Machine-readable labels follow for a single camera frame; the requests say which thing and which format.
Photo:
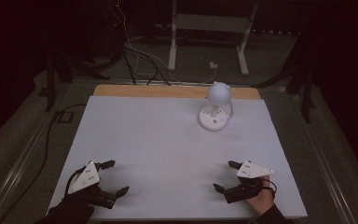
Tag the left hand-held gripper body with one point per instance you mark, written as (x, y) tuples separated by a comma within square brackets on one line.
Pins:
[(85, 179)]

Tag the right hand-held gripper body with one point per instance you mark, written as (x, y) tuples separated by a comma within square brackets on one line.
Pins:
[(251, 171)]

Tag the white round desk lamp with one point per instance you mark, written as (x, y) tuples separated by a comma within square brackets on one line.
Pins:
[(214, 118)]

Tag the person's left hand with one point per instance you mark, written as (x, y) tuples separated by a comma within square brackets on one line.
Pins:
[(77, 201)]

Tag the person's right hand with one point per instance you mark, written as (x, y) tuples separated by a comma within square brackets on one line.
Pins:
[(261, 200)]

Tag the white table cover sheet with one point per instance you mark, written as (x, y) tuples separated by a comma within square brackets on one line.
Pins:
[(155, 149)]

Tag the black floor plate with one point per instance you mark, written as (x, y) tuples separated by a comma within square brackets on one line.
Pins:
[(64, 117)]

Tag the black tripod stand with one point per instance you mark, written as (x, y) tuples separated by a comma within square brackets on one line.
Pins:
[(304, 90), (51, 77)]

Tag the white plug adapter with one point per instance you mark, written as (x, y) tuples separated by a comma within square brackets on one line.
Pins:
[(213, 65)]

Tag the white metal stand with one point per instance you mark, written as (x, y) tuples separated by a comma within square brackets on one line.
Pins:
[(209, 23)]

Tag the metal floor rail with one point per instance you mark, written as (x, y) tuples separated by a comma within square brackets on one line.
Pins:
[(15, 168), (323, 158)]

